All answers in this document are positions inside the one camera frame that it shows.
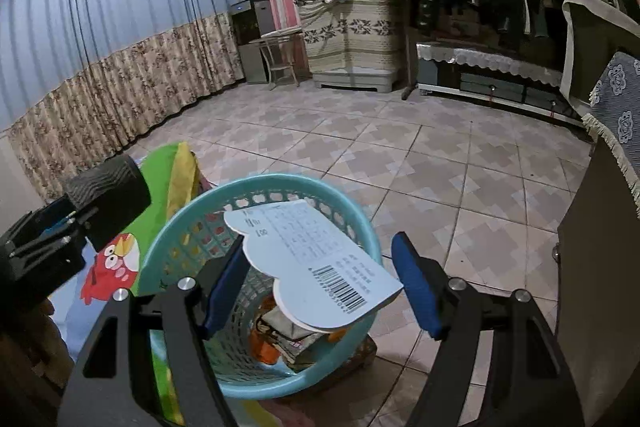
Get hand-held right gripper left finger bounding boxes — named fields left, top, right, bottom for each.
left=57, top=248, right=248, bottom=427

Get low grey cabinet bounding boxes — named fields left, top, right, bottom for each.
left=416, top=41, right=591, bottom=128

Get round-top metal stool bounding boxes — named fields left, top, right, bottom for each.
left=249, top=26, right=304, bottom=88

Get blue and floral curtain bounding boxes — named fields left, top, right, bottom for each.
left=0, top=0, right=246, bottom=202

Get orange packet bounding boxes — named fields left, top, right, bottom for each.
left=248, top=324, right=281, bottom=365

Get cloth-covered cabinet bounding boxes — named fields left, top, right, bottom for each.
left=298, top=0, right=407, bottom=94

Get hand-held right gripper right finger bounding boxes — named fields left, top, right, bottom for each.
left=391, top=232, right=586, bottom=427

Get grey water dispenser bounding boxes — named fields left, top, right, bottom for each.
left=229, top=0, right=277, bottom=84

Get items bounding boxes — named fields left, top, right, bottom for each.
left=260, top=302, right=326, bottom=370

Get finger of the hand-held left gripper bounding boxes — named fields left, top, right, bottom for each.
left=7, top=229, right=86, bottom=259
left=27, top=196, right=99, bottom=234

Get cartoon bird play mat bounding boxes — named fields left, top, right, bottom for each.
left=47, top=142, right=211, bottom=427

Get metal clothes rack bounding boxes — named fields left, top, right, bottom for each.
left=390, top=0, right=640, bottom=100

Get black textured pouch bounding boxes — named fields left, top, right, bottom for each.
left=65, top=154, right=152, bottom=253

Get brown wooden furniture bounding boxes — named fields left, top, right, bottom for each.
left=556, top=142, right=640, bottom=427

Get teal plastic basket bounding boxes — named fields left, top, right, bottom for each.
left=139, top=173, right=383, bottom=400

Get white lace cloth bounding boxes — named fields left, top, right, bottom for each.
left=417, top=41, right=568, bottom=88

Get dark chair beige trim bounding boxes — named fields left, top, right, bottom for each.
left=560, top=0, right=640, bottom=118

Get blue fringed lace cloth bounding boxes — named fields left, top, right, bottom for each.
left=589, top=52, right=640, bottom=218

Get white scalloped card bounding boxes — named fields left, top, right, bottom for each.
left=223, top=199, right=405, bottom=334

